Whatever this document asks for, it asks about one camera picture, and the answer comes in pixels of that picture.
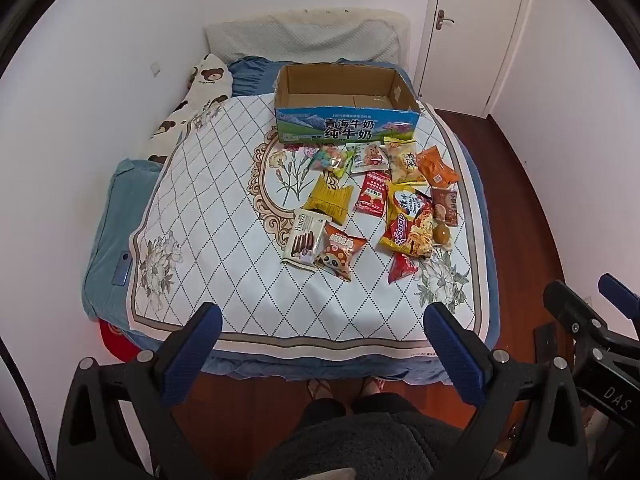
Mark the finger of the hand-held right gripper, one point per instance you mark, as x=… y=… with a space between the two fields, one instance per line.
x=617 y=290
x=567 y=305

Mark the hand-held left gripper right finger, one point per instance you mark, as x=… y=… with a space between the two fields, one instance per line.
x=450 y=345

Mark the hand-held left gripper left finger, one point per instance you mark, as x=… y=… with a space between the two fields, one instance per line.
x=197 y=340

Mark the yellow red instant noodle packet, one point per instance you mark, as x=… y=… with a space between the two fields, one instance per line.
x=407 y=225

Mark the small brown snack packet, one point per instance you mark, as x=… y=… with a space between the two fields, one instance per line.
x=445 y=205

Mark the orange raccoon print chip packet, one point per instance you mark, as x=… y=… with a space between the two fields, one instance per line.
x=340 y=252

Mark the white chocolate wafer packet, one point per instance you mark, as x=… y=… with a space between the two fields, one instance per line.
x=302 y=237

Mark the yellow crinkled snack packet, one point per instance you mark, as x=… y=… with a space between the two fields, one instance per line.
x=330 y=200

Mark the pale yellow egg biscuit packet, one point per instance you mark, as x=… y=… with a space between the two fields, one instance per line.
x=402 y=160

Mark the white cookie packet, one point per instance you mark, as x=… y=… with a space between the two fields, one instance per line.
x=369 y=156

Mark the cardboard box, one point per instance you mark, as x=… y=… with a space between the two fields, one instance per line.
x=345 y=127

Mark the red object under bed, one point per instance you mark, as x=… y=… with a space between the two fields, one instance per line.
x=112 y=340

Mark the person's right foot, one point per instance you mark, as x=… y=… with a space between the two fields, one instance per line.
x=372 y=386

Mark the person's foot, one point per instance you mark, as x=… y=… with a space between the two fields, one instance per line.
x=372 y=386
x=320 y=389

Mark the small red triangular packet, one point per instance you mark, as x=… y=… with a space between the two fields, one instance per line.
x=401 y=267

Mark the white diamond floral printed blanket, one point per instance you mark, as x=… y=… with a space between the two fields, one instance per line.
x=225 y=240

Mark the blue phone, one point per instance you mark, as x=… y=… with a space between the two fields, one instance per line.
x=123 y=266

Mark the brown braised egg packet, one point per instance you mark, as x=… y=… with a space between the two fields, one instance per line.
x=442 y=235

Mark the person's dark fleece clothing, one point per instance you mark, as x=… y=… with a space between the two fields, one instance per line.
x=360 y=440

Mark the person's left foot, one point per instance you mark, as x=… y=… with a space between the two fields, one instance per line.
x=320 y=389

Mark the blue quilt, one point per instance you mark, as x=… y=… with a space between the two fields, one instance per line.
x=107 y=240

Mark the red white snack packet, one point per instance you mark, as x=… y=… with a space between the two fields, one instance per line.
x=372 y=192

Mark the plain orange snack packet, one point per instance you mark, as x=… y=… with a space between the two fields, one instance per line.
x=436 y=166

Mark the colourful candy packet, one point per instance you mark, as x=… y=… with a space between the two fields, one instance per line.
x=327 y=159

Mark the bear print pillow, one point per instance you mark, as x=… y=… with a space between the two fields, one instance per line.
x=200 y=90

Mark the blue ruffled pillow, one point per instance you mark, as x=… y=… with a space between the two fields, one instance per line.
x=250 y=75

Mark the white door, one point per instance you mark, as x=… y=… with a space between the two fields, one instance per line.
x=475 y=35

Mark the white padded headboard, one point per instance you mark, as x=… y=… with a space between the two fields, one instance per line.
x=310 y=35

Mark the white wall outlet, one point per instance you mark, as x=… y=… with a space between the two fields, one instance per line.
x=156 y=67

